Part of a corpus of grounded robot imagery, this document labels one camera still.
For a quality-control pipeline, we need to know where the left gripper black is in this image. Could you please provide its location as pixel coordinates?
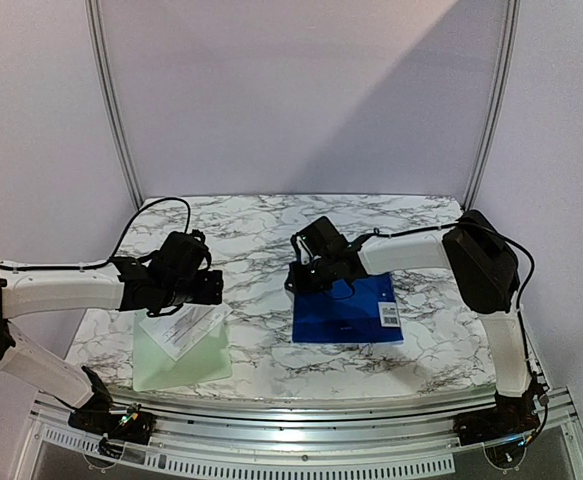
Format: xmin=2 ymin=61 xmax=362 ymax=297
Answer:
xmin=161 ymin=269 xmax=223 ymax=309

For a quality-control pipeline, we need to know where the blue file folder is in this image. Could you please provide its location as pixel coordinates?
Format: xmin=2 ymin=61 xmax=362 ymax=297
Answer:
xmin=292 ymin=274 xmax=404 ymax=344

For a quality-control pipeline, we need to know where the printed white paper sheet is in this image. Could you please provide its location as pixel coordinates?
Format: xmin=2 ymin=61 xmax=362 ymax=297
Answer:
xmin=139 ymin=303 xmax=232 ymax=361

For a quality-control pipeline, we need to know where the green translucent clipboard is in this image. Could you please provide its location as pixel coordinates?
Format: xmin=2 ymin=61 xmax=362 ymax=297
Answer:
xmin=132 ymin=304 xmax=232 ymax=392

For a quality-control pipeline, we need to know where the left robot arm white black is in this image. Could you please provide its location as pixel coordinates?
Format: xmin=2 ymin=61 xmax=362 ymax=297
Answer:
xmin=0 ymin=231 xmax=223 ymax=434

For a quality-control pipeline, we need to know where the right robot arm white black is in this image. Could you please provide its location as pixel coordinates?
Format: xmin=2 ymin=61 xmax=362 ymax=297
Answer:
xmin=284 ymin=210 xmax=532 ymax=436

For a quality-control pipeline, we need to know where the white barcode sticker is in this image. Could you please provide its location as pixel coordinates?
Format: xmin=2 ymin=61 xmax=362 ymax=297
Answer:
xmin=378 ymin=302 xmax=401 ymax=328

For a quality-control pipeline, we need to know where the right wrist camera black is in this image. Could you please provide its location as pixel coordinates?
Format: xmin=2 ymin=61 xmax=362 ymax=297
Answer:
xmin=290 ymin=233 xmax=311 ymax=265

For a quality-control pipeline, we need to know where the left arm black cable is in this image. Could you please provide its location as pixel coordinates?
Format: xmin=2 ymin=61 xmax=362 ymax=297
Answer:
xmin=0 ymin=197 xmax=195 ymax=274

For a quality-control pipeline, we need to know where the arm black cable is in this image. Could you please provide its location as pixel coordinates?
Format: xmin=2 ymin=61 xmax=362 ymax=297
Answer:
xmin=0 ymin=197 xmax=195 ymax=274
xmin=370 ymin=227 xmax=550 ymax=406

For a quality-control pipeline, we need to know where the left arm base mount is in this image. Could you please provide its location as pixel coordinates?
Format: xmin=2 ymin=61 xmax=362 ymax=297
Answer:
xmin=68 ymin=367 xmax=157 ymax=460

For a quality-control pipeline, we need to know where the aluminium front rail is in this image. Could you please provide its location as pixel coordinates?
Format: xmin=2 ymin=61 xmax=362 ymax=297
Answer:
xmin=15 ymin=389 xmax=583 ymax=479

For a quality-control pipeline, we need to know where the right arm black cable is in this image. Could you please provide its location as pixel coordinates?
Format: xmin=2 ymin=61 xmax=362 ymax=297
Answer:
xmin=370 ymin=227 xmax=550 ymax=406

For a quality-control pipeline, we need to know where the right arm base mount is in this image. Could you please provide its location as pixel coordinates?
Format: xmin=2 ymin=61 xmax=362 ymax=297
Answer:
xmin=453 ymin=387 xmax=549 ymax=470

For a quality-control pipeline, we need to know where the left aluminium corner post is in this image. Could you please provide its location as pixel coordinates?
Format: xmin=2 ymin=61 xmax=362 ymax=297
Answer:
xmin=85 ymin=0 xmax=144 ymax=209

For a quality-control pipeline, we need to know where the aluminium corner post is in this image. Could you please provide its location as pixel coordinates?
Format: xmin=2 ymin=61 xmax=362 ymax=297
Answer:
xmin=85 ymin=0 xmax=144 ymax=209
xmin=461 ymin=0 xmax=520 ymax=210

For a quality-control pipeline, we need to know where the right aluminium corner post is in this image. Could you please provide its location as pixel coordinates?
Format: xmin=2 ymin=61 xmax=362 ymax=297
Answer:
xmin=461 ymin=0 xmax=520 ymax=210

